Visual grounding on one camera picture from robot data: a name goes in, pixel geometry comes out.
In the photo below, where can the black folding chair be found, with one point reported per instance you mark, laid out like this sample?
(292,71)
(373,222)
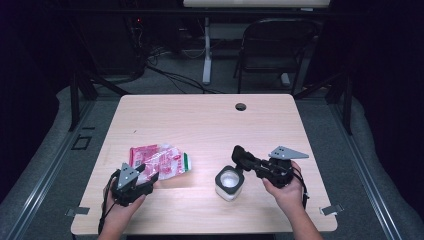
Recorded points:
(273,43)

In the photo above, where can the red and white plastic bag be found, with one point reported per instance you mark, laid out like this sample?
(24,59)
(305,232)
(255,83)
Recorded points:
(163,161)

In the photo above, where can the aluminium floor rail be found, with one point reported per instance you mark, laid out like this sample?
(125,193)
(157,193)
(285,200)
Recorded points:
(43,186)
(363,186)

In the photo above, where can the dark round table grommet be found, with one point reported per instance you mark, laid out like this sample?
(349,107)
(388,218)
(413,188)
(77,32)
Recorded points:
(240,107)

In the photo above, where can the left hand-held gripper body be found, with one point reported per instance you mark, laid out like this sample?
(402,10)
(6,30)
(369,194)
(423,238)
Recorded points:
(131,191)

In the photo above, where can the grey metal table bracket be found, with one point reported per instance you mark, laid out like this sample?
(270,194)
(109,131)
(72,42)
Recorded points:
(331,209)
(78,211)

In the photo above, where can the white desk leg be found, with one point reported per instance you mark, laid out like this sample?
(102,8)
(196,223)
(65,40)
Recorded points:
(207,50)

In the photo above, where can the white desk top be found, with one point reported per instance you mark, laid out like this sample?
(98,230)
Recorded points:
(256,3)

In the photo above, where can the dark equipment with red light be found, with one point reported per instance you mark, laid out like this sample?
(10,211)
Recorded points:
(120,43)

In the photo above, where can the person's right hand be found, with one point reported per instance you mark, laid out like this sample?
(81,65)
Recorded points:
(290,195)

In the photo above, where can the person's left hand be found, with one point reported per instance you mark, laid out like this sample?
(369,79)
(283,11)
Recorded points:
(116,213)

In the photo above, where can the black frame crossbar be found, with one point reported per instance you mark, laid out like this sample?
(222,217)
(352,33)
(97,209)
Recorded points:
(133,11)

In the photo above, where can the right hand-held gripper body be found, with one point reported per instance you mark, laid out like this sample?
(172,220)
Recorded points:
(278,171)

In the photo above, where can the black floor socket frame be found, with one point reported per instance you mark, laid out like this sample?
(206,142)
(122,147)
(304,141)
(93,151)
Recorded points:
(74,142)

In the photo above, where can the black metal frame stand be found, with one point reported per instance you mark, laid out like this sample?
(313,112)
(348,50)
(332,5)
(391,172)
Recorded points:
(347,103)
(75,100)

